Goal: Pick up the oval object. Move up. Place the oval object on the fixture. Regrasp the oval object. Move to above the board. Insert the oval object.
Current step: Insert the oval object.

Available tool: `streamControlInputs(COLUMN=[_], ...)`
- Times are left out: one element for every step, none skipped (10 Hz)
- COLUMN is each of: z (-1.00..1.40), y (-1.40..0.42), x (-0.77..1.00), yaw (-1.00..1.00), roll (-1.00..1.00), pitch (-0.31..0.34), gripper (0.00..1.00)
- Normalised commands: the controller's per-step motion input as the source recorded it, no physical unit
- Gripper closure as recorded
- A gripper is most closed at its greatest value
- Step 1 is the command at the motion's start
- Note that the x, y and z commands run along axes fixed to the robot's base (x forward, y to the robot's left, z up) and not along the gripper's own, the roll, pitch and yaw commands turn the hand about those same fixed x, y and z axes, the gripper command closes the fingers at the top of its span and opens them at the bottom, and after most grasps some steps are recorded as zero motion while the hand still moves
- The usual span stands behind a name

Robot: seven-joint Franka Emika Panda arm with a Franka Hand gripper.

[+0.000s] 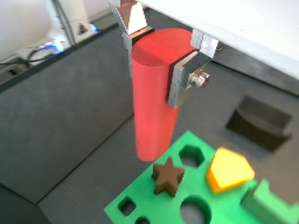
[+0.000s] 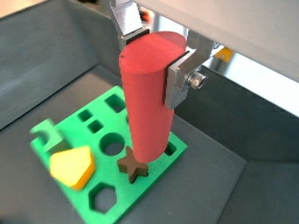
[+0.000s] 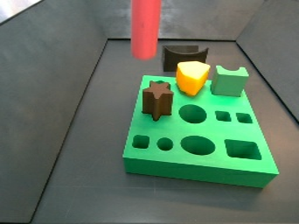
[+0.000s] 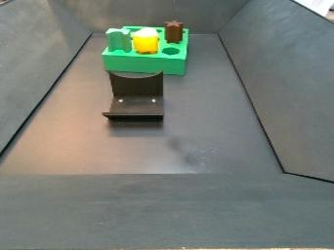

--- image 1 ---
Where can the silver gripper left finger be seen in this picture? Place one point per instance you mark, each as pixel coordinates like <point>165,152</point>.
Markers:
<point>130,15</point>

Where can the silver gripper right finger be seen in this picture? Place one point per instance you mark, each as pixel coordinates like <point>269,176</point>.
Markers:
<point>189,74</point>

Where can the red oval cylinder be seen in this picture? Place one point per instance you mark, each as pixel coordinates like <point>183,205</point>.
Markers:
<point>155,52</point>

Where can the black cradle fixture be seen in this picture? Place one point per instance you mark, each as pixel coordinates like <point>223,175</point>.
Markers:
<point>261,123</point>

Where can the yellow pentagon peg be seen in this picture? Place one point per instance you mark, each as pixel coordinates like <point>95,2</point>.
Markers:
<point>230,170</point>

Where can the brown star peg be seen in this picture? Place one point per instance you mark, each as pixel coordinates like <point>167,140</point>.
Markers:
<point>169,177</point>

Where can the green shape sorter block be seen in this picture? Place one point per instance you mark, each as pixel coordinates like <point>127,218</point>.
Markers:
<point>138,203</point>

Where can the green notched peg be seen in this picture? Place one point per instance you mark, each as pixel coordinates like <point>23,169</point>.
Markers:
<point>269,207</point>

